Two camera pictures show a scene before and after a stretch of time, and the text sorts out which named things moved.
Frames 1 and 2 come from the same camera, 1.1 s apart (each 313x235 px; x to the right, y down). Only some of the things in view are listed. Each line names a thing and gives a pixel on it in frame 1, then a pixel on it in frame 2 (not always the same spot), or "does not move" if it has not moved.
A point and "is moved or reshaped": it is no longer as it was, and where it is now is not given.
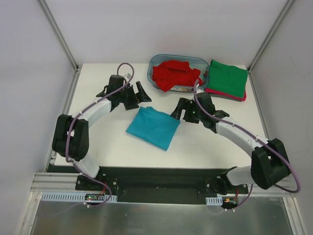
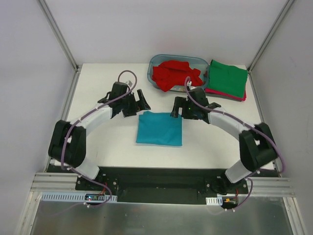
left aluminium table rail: [52, 162] does not move
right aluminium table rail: [259, 105] does not move
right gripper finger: [176, 113] does not move
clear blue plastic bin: [200, 63] does not move
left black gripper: [132, 96] to [133, 105]
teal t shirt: [155, 127] is moved or reshaped
